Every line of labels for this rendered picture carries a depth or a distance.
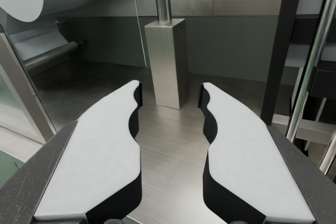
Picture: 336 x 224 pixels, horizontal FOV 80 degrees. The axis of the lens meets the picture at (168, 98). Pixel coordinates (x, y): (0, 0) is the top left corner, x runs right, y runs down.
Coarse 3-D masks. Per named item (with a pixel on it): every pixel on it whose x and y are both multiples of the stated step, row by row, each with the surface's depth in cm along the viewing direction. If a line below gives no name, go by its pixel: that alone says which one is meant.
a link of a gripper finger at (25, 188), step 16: (64, 128) 8; (48, 144) 7; (64, 144) 7; (32, 160) 6; (48, 160) 6; (16, 176) 6; (32, 176) 6; (48, 176) 6; (0, 192) 6; (16, 192) 6; (32, 192) 6; (0, 208) 5; (16, 208) 5; (32, 208) 5
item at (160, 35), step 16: (160, 0) 53; (160, 16) 56; (160, 32) 55; (176, 32) 56; (160, 48) 58; (176, 48) 57; (160, 64) 61; (176, 64) 59; (160, 80) 64; (176, 80) 61; (160, 96) 68; (176, 96) 65
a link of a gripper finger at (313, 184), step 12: (276, 132) 8; (276, 144) 8; (288, 144) 8; (288, 156) 7; (300, 156) 7; (288, 168) 7; (300, 168) 7; (312, 168) 7; (300, 180) 6; (312, 180) 6; (324, 180) 6; (312, 192) 6; (324, 192) 6; (312, 204) 6; (324, 204) 6; (324, 216) 5
